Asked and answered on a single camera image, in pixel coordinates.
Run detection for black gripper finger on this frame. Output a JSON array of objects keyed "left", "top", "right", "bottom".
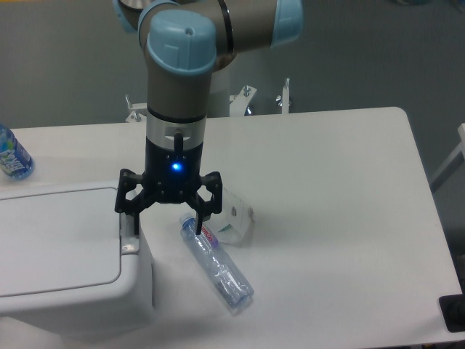
[
  {"left": 115, "top": 169, "right": 158, "bottom": 236},
  {"left": 187, "top": 172, "right": 222, "bottom": 235}
]

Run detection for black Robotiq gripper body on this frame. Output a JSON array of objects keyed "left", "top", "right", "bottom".
[{"left": 142, "top": 139, "right": 203, "bottom": 204}]

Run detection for white push-lid trash can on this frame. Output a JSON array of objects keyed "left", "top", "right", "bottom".
[{"left": 1, "top": 181, "right": 155, "bottom": 338}]

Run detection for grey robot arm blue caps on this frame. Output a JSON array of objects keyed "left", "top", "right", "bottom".
[{"left": 113, "top": 1, "right": 304, "bottom": 233}]

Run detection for crumpled white paper carton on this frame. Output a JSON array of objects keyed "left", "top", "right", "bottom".
[{"left": 206, "top": 188, "right": 255, "bottom": 245}]

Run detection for clear empty plastic water bottle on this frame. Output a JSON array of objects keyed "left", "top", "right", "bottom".
[{"left": 179, "top": 213, "right": 254, "bottom": 314}]

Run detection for blue labelled water bottle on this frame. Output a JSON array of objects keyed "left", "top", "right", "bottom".
[{"left": 1, "top": 124, "right": 34, "bottom": 180}]

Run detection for black object at table corner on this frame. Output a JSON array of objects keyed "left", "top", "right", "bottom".
[{"left": 439, "top": 294, "right": 464, "bottom": 333}]

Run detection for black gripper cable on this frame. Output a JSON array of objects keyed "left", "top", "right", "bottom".
[{"left": 172, "top": 131, "right": 184, "bottom": 163}]

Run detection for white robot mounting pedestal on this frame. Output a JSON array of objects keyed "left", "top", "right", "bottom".
[{"left": 125, "top": 68, "right": 257, "bottom": 123}]

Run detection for white frame at right edge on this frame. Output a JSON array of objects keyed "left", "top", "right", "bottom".
[{"left": 429, "top": 123, "right": 464, "bottom": 193}]

